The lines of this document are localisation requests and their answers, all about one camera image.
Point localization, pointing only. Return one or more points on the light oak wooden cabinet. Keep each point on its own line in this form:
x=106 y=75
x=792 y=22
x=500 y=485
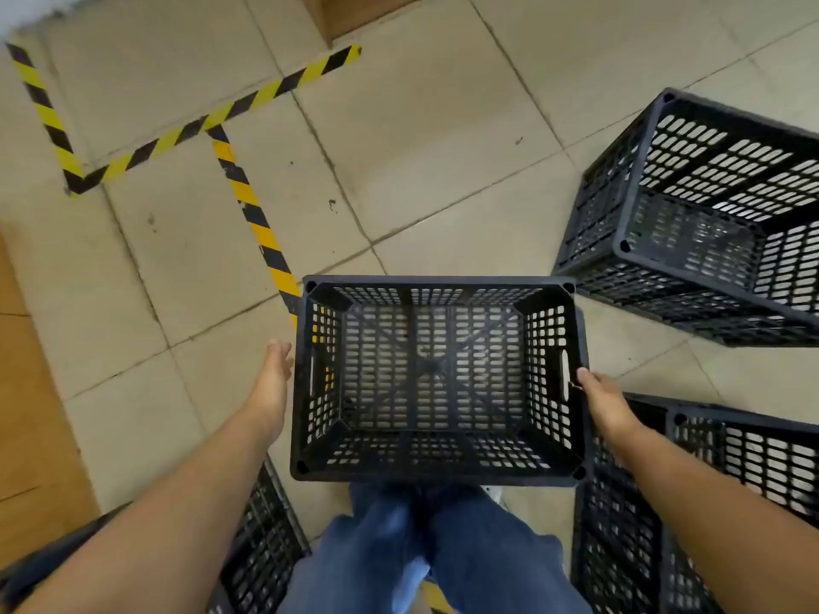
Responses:
x=32 y=409

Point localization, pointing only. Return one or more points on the person's blue jeans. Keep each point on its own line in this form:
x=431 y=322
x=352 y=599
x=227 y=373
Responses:
x=486 y=556

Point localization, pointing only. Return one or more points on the black plastic crate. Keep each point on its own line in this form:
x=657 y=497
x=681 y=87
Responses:
x=644 y=172
x=432 y=365
x=736 y=418
x=285 y=505

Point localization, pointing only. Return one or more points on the white clog shoe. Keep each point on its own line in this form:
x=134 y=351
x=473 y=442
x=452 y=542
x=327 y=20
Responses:
x=493 y=494

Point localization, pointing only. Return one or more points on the person's left hand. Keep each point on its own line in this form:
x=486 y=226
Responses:
x=272 y=383

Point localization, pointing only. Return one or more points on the yellow black striped floor tape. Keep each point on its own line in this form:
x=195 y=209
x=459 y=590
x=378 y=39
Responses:
x=246 y=198

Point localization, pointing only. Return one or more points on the person's right hand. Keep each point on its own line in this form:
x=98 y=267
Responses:
x=604 y=406

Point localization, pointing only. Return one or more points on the person's left forearm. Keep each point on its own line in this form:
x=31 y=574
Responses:
x=160 y=524

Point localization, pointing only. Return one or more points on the person's right forearm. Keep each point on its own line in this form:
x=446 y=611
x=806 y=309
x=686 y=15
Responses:
x=716 y=517

